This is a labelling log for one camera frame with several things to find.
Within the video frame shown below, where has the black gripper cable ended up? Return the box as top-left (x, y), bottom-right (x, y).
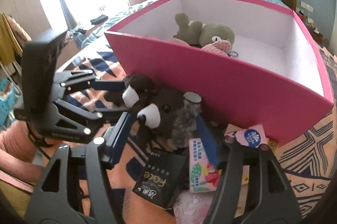
top-left (26, 121), bottom-right (54, 160)

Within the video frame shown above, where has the person's left forearm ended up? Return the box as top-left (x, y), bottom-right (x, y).
top-left (0, 120), bottom-right (50, 193)

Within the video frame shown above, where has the blue folded cloth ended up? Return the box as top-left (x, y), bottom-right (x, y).
top-left (71, 27), bottom-right (89, 49)

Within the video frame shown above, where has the beige tissue packet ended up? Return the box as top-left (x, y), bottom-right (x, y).
top-left (238, 138), bottom-right (279, 188)

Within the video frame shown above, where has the pink storage box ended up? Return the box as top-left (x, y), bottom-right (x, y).
top-left (104, 0), bottom-right (334, 146)

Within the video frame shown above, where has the brown bear plush toy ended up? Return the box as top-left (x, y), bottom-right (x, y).
top-left (104, 74), bottom-right (185, 152)

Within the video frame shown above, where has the black tissue packet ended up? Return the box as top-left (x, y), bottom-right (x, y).
top-left (132, 151), bottom-right (189, 209)

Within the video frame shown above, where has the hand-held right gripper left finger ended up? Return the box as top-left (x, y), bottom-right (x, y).
top-left (25, 112), bottom-right (132, 224)

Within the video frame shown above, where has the black pouch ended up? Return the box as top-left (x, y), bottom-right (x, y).
top-left (90, 15), bottom-right (108, 25)

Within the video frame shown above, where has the pink knitted plush keychain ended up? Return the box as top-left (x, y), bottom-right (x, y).
top-left (166, 37), bottom-right (240, 59)

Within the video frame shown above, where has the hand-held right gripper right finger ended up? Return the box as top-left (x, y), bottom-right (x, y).
top-left (195, 112), bottom-right (304, 224)

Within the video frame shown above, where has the pink flower-print tissue packet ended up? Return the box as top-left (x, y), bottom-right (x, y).
top-left (188, 138), bottom-right (222, 193)

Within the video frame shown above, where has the pink floral fabric pouch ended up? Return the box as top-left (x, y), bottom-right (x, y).
top-left (172, 190), bottom-right (219, 224)

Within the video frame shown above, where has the orange patterned blanket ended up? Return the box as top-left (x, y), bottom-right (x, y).
top-left (56, 43), bottom-right (337, 224)

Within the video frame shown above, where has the green frog plush toy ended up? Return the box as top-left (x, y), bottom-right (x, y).
top-left (172, 12), bottom-right (235, 49)

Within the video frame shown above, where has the grey fluffy plush toy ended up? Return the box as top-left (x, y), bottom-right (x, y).
top-left (171, 92), bottom-right (203, 151)

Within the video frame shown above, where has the yellow garment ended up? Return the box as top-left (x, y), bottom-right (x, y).
top-left (0, 12), bottom-right (23, 64)

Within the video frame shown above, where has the white wall socket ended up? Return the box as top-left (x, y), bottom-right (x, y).
top-left (300, 1), bottom-right (314, 13)

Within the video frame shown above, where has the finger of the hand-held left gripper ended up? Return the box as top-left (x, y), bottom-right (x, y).
top-left (54, 70), bottom-right (128, 94)
top-left (53, 98), bottom-right (124, 125)

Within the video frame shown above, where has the white and pink tissue packet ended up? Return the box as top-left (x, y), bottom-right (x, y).
top-left (224, 124), bottom-right (269, 148)

